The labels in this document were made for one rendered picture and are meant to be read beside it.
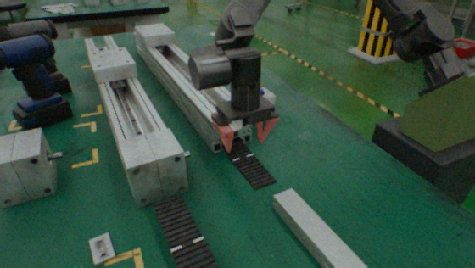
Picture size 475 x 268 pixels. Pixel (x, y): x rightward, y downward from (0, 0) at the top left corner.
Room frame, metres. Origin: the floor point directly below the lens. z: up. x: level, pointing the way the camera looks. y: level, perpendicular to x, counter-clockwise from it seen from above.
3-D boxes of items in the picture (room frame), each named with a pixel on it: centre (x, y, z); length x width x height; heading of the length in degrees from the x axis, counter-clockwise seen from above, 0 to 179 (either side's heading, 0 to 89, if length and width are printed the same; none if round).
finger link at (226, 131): (0.52, 0.01, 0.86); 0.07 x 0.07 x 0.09; 27
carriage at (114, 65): (0.84, 0.37, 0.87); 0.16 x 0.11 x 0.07; 28
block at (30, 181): (0.45, 0.40, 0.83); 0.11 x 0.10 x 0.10; 117
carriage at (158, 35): (1.15, 0.31, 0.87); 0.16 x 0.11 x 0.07; 28
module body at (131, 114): (0.84, 0.37, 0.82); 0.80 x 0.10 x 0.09; 28
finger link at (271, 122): (0.54, -0.04, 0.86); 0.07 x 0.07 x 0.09; 27
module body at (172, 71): (0.93, 0.20, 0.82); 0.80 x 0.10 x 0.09; 28
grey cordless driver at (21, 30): (0.85, 0.62, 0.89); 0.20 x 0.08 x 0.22; 132
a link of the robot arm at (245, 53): (0.53, -0.01, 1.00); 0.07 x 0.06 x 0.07; 115
